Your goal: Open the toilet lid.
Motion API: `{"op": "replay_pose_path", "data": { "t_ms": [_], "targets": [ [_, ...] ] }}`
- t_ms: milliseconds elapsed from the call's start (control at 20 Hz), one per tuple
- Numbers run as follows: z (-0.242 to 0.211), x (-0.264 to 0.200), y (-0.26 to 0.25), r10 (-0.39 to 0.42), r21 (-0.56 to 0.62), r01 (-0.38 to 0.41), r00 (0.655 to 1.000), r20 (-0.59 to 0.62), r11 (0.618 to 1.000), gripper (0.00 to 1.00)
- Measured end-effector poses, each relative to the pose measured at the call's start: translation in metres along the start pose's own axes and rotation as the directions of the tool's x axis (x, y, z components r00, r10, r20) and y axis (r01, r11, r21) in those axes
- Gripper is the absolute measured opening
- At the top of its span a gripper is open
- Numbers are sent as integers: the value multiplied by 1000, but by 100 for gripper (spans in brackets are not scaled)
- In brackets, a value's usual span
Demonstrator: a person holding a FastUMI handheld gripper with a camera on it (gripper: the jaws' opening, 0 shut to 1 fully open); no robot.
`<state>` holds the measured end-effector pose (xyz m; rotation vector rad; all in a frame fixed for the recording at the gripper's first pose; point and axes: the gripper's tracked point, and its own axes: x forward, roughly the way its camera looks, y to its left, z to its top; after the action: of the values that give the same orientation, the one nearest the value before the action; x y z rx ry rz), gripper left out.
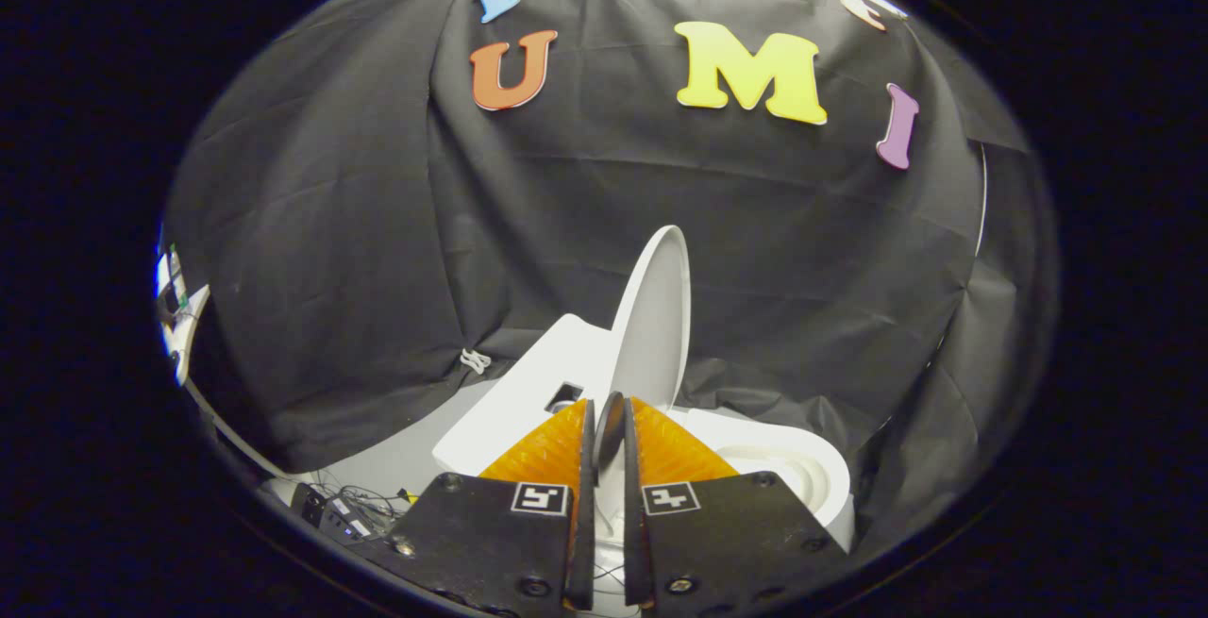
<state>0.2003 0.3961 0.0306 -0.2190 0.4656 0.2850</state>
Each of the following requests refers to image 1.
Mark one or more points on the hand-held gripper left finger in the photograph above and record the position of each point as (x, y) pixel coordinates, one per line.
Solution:
(583, 552)

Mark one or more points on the black backdrop cloth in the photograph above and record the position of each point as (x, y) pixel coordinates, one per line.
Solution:
(585, 222)

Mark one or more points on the white toilet lid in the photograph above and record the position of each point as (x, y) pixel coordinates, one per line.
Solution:
(656, 325)

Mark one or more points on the white toilet seat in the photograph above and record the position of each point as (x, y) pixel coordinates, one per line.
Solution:
(812, 472)

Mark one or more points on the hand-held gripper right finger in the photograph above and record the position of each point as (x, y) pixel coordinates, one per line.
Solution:
(634, 552)

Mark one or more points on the white toilet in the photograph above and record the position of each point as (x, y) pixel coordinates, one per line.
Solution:
(510, 410)

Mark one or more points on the cluttered white shelf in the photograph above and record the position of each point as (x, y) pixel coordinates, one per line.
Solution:
(179, 316)

